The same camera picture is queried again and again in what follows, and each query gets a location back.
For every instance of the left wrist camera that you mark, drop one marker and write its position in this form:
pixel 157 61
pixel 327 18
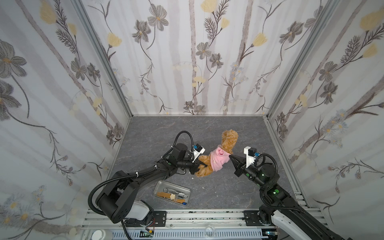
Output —
pixel 197 151

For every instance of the white round cap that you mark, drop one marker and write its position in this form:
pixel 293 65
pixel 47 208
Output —
pixel 102 235

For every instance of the metal tray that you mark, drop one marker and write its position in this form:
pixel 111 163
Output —
pixel 163 184

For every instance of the brown teddy bear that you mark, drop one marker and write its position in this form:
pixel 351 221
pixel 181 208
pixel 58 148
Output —
pixel 229 140

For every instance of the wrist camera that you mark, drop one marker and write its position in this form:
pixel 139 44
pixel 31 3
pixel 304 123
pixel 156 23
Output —
pixel 197 151
pixel 251 155

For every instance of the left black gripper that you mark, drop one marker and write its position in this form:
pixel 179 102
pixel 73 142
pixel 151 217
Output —
pixel 194 165

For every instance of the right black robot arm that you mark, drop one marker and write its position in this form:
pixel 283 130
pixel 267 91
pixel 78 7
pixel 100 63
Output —
pixel 279 207

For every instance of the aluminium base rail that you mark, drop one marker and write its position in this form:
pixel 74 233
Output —
pixel 187 225

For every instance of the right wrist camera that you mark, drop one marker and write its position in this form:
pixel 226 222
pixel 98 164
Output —
pixel 251 155

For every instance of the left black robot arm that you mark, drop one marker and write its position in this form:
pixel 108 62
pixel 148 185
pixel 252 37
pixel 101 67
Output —
pixel 116 198

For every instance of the wooden brush in tray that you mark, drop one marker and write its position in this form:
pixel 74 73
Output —
pixel 172 197

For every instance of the pink teddy hoodie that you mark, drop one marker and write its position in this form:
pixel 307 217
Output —
pixel 218 158

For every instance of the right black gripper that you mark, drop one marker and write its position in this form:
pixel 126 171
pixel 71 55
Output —
pixel 240 167

